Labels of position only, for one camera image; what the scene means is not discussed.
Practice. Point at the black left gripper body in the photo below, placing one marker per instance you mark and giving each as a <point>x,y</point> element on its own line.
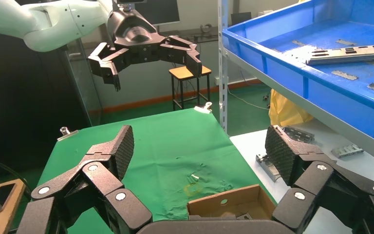
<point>135,35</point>

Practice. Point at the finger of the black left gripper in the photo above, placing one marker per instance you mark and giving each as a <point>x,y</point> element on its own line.
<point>190,58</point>
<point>109,64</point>

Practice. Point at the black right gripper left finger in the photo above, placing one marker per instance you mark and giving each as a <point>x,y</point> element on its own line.
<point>103,181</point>

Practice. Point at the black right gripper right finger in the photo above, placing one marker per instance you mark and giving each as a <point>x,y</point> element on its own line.
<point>312,181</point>

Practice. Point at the long metal slide rail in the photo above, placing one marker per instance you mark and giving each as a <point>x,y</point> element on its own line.
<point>351,56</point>

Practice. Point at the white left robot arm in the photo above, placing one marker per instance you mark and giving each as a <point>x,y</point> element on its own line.
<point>45,25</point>

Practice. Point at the blue plastic tray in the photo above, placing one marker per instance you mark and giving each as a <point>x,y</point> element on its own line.
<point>335,97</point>

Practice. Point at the brown cardboard box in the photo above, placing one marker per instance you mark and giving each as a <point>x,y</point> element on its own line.
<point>212,206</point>

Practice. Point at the wooden stool black legs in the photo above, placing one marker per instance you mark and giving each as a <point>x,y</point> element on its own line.
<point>187,72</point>

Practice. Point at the dark desk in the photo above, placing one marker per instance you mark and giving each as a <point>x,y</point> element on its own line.
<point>206,35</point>

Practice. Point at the large black monitor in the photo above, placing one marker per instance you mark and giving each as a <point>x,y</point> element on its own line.
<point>166,11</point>

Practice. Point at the clear acrylic panel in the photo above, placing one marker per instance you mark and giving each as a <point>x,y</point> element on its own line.
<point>87,97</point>

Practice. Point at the silver binder clip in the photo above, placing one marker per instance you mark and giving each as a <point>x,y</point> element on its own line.
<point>67,135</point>
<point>203,109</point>

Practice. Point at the small black monitor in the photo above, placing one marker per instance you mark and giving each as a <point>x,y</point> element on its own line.
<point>241,18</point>

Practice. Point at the white shelf board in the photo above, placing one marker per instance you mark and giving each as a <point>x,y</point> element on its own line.
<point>248,148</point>

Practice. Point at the yellow plastic bag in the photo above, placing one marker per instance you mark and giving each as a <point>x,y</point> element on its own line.
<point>287,111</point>

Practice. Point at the metal plate with cutouts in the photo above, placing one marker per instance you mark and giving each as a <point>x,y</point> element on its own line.
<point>245,216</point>

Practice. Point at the green tablecloth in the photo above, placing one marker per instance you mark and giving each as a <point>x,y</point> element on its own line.
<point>174,142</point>

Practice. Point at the small white scrap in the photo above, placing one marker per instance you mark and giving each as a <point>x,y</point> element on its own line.
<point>194,177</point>

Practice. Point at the large black panel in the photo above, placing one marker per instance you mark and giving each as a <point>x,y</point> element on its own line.
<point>19,97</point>

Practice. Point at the brown wooden board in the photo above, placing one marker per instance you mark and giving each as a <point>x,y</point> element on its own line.
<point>11,219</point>

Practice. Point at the black smartphone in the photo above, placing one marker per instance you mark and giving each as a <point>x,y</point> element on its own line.
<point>0,198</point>

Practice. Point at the small ridged metal bracket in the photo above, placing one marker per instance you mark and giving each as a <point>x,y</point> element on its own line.
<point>348,151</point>

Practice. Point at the large grey metal bracket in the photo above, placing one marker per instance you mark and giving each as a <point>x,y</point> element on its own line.
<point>300,135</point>

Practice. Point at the flat grey metal bracket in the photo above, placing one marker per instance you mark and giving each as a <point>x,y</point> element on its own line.
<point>266,168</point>

